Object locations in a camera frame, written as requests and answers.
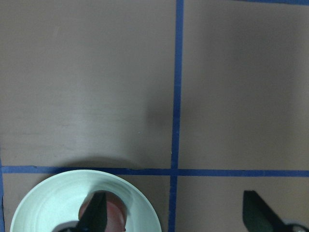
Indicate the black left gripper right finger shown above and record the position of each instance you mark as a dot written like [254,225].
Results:
[257,216]

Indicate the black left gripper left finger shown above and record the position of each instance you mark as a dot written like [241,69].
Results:
[94,218]

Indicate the brown bun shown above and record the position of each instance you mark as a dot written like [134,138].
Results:
[116,211]

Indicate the mint green plate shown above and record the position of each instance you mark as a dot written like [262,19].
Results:
[56,201]

